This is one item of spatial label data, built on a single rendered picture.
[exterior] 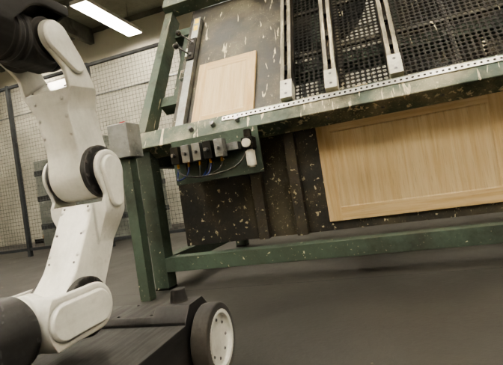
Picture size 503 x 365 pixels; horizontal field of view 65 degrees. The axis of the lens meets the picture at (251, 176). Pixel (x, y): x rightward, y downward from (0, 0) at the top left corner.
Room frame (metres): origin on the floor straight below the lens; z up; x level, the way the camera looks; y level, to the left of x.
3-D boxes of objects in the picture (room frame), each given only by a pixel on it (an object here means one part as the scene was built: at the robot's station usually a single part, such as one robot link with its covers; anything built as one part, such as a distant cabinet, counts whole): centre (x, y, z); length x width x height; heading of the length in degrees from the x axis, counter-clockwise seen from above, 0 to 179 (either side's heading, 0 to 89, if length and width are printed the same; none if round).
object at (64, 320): (0.93, 0.51, 0.28); 0.21 x 0.20 x 0.13; 162
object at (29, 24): (0.97, 0.49, 0.94); 0.14 x 0.13 x 0.12; 72
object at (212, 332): (1.12, 0.17, 0.10); 0.20 x 0.05 x 0.20; 162
